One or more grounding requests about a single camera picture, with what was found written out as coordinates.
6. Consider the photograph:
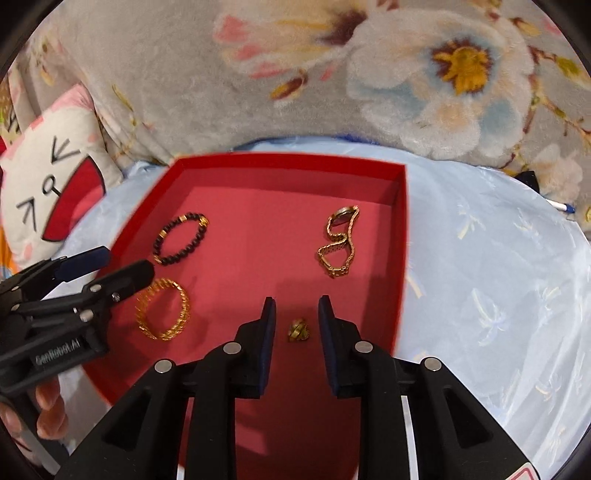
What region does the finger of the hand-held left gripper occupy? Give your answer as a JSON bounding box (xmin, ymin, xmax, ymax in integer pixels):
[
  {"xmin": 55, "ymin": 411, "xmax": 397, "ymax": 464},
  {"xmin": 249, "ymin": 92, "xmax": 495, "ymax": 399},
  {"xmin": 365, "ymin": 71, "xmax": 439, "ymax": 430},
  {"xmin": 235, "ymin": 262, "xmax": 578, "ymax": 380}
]
[
  {"xmin": 14, "ymin": 260, "xmax": 155, "ymax": 324},
  {"xmin": 0, "ymin": 246, "xmax": 112, "ymax": 301}
]

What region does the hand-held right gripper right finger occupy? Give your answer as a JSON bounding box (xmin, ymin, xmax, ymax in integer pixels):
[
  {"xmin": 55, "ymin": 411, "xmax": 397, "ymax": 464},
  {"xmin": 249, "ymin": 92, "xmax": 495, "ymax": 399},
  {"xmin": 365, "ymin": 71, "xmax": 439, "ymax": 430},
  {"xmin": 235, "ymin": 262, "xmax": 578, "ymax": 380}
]
[{"xmin": 318, "ymin": 295, "xmax": 532, "ymax": 480}]

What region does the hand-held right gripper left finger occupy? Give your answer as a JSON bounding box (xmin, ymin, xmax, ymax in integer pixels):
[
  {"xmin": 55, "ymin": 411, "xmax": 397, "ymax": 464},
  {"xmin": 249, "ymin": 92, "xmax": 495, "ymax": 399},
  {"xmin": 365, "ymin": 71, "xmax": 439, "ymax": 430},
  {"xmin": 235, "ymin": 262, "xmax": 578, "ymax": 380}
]
[{"xmin": 54, "ymin": 296, "xmax": 277, "ymax": 480}]

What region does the small gold ring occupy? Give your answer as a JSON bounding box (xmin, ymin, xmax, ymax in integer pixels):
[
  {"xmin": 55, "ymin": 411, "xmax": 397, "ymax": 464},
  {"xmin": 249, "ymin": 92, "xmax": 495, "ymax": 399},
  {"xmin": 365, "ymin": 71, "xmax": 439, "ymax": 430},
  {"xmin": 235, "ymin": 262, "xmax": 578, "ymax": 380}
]
[{"xmin": 288, "ymin": 318, "xmax": 311, "ymax": 343}]

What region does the red jewelry box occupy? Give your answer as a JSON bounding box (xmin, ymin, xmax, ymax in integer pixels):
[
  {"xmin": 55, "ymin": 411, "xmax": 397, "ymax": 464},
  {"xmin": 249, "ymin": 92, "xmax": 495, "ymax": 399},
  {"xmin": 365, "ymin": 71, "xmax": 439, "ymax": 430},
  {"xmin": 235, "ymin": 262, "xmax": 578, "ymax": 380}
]
[{"xmin": 87, "ymin": 152, "xmax": 411, "ymax": 480}]

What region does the person's left hand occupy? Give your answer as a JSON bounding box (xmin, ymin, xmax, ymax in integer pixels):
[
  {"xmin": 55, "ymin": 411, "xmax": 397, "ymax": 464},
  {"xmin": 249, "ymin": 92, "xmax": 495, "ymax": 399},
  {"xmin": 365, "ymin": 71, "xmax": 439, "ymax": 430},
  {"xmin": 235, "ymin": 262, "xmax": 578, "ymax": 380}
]
[{"xmin": 0, "ymin": 376, "xmax": 69, "ymax": 441}]

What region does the cat face plush pillow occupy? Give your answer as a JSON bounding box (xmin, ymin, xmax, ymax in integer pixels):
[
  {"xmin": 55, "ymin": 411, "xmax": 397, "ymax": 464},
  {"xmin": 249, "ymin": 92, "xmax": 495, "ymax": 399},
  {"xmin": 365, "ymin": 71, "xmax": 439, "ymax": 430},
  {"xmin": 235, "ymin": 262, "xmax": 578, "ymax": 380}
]
[{"xmin": 0, "ymin": 84, "xmax": 124, "ymax": 273}]

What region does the gold wristwatch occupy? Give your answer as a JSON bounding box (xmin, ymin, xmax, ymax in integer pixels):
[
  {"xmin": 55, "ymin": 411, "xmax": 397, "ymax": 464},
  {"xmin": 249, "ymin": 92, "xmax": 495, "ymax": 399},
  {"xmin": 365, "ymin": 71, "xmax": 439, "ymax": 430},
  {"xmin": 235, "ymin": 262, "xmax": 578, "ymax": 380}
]
[{"xmin": 317, "ymin": 206, "xmax": 361, "ymax": 278}]

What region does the light blue embroidered cloth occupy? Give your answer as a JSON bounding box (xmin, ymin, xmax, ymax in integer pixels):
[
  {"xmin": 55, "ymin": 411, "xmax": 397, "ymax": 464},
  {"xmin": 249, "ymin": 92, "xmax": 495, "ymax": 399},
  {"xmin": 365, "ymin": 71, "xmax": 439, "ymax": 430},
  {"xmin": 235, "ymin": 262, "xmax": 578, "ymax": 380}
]
[{"xmin": 46, "ymin": 136, "xmax": 591, "ymax": 480}]

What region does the grey floral blanket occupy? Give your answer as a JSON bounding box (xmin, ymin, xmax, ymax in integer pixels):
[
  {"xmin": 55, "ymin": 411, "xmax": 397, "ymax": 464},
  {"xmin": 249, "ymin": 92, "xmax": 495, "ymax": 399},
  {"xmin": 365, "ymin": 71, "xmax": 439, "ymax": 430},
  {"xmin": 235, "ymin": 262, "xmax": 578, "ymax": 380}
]
[{"xmin": 9, "ymin": 0, "xmax": 591, "ymax": 204}]

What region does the gold chain bracelet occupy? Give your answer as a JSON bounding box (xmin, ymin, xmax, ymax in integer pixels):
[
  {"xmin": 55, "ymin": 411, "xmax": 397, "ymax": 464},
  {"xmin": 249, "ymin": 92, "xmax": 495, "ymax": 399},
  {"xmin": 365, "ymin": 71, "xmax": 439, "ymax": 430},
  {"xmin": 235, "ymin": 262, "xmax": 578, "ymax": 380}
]
[{"xmin": 136, "ymin": 278, "xmax": 191, "ymax": 342}]

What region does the dark beaded bracelet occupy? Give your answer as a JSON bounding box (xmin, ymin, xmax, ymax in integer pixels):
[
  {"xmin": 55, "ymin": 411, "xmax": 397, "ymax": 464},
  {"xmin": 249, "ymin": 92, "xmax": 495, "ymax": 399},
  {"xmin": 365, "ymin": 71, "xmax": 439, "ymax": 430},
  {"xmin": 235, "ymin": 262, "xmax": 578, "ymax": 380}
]
[{"xmin": 152, "ymin": 212, "xmax": 209, "ymax": 267}]

